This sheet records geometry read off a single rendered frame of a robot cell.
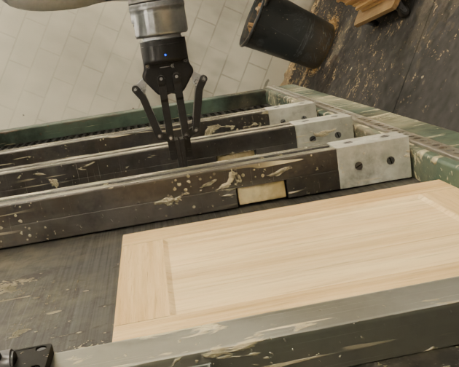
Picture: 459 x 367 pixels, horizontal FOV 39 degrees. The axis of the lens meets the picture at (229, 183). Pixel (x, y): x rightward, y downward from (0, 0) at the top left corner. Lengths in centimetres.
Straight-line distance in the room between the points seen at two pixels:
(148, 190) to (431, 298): 58
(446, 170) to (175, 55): 45
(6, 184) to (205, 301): 77
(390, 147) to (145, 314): 58
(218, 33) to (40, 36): 161
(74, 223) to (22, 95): 506
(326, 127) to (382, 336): 87
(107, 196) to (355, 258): 46
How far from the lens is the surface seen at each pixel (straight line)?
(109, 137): 165
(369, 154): 111
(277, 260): 78
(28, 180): 138
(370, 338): 57
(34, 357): 58
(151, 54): 107
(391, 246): 79
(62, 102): 607
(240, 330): 57
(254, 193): 107
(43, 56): 612
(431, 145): 112
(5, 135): 243
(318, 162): 108
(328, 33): 534
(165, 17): 106
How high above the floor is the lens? 138
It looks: 11 degrees down
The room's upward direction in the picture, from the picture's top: 69 degrees counter-clockwise
